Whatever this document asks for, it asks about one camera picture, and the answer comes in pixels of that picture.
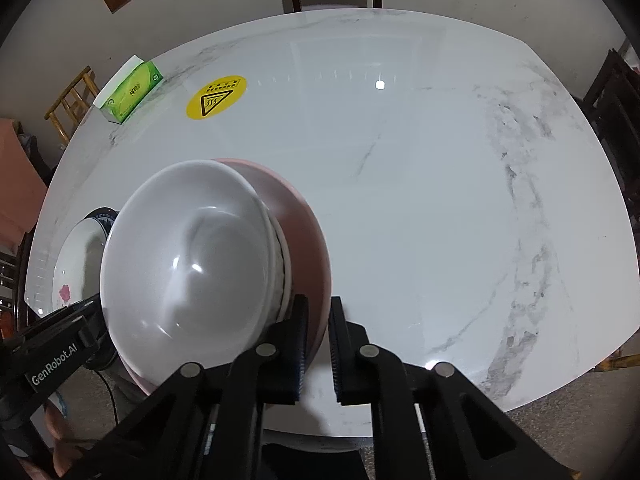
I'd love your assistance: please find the black cable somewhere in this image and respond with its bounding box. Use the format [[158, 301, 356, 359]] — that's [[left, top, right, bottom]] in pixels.
[[96, 369, 124, 432]]

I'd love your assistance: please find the orange wooden object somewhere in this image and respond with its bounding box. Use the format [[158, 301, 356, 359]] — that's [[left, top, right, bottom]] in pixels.
[[594, 349, 640, 374]]

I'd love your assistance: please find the white ribbed bowl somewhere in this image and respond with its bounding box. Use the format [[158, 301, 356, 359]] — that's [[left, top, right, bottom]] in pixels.
[[265, 205, 294, 322]]

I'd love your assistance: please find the green tissue box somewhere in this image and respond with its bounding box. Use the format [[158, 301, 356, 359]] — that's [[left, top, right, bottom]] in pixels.
[[92, 56, 165, 125]]

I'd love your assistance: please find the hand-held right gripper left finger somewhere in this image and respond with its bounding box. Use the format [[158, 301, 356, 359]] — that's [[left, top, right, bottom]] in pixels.
[[95, 294, 308, 480]]

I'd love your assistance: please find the round yellow warning sticker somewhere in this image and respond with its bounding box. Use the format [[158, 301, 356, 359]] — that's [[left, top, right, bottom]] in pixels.
[[186, 75, 248, 121]]

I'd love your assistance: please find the pink cloth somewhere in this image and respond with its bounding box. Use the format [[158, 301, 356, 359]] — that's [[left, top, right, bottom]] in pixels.
[[0, 117, 49, 246]]

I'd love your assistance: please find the large blue floral plate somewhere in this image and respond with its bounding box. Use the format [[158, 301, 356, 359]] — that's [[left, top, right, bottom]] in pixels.
[[75, 205, 122, 231]]

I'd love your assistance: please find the dark wooden furniture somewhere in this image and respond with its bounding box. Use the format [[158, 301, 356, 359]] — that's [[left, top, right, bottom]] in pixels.
[[0, 230, 32, 331]]

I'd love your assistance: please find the white printed bowl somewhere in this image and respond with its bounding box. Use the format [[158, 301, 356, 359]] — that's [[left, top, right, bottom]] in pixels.
[[100, 160, 282, 376]]

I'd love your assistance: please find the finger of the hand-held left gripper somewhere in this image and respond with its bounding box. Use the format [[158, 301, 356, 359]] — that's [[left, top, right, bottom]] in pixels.
[[30, 295, 103, 333]]

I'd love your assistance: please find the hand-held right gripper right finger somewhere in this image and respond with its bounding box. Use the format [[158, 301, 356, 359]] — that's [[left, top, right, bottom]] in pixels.
[[330, 296, 571, 480]]

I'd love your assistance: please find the white plate with pink flowers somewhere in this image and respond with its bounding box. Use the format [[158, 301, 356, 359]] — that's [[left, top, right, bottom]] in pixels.
[[51, 210, 121, 312]]

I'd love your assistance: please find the bamboo chair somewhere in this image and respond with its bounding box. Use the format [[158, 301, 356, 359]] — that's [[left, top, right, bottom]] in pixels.
[[44, 65, 101, 148]]

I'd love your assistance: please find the pink bowl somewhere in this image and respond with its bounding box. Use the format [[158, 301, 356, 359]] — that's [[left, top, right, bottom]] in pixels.
[[117, 157, 332, 396]]

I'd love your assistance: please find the person's left hand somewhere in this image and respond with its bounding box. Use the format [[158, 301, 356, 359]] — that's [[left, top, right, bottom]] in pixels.
[[46, 399, 102, 479]]

